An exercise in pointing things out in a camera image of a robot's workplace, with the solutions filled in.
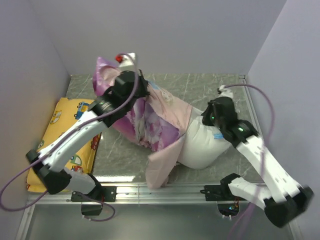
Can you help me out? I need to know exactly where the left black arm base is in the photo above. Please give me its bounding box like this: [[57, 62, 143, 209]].
[[70, 186, 117, 217]]

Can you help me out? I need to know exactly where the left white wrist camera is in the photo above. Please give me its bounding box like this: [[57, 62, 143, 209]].
[[115, 52, 136, 69]]

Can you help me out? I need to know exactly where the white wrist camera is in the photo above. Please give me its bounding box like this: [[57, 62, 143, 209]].
[[216, 85, 234, 101], [115, 52, 136, 69]]

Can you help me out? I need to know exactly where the purple princess print pillowcase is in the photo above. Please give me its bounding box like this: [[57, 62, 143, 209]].
[[92, 56, 186, 152]]

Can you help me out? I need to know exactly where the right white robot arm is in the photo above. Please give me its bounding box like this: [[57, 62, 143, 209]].
[[201, 96, 314, 228]]

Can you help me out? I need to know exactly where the yellow car print pillow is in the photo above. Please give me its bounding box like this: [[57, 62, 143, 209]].
[[26, 110, 106, 195]]

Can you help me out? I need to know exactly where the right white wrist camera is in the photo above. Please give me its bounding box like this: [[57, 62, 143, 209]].
[[216, 85, 234, 101]]

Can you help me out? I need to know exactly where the pink pillowcase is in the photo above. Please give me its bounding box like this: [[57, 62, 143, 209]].
[[98, 66, 193, 190]]

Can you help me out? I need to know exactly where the white pillow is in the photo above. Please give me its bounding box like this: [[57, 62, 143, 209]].
[[177, 107, 231, 170]]

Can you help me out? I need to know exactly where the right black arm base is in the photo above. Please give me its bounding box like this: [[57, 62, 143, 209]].
[[200, 184, 244, 219]]

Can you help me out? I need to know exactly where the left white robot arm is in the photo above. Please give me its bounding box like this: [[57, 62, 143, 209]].
[[26, 70, 149, 201]]

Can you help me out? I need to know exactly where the aluminium rail frame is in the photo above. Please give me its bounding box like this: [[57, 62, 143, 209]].
[[14, 74, 303, 240]]

